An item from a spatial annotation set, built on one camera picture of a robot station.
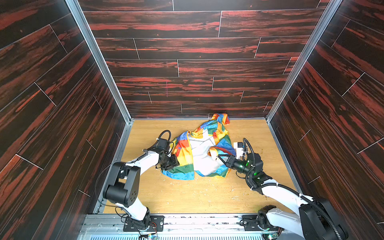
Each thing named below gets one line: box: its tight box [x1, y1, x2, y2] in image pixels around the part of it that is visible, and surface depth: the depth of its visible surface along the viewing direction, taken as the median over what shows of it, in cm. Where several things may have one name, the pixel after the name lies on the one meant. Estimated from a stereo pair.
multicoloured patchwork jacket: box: [162, 113, 236, 181], surface depth 98 cm
